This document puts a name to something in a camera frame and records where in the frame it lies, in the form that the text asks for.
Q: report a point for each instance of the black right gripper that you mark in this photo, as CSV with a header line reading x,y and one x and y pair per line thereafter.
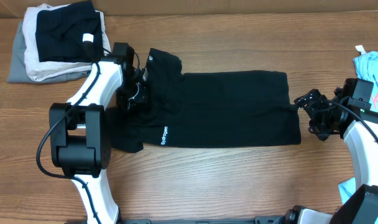
x,y
318,100

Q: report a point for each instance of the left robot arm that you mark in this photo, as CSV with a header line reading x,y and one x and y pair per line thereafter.
x,y
80,131

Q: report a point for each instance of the folded black shirt on stack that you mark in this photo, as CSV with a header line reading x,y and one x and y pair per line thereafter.
x,y
69,34

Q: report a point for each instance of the brown cardboard back panel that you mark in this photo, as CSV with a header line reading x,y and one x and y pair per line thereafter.
x,y
196,7

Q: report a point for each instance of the folded grey shirt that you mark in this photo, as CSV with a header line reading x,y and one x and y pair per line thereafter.
x,y
18,74

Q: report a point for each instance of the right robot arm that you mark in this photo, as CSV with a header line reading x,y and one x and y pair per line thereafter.
x,y
350,116

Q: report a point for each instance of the light blue t-shirt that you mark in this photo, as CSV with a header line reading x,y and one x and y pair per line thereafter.
x,y
374,81

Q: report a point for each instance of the folded beige shirt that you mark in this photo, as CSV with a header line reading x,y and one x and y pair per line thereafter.
x,y
39,71

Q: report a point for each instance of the black Sydrogen t-shirt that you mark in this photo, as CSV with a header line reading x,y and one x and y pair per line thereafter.
x,y
207,110

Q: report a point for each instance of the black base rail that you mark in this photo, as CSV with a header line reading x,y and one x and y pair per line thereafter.
x,y
257,220

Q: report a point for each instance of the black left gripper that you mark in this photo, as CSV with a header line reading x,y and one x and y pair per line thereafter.
x,y
143,98

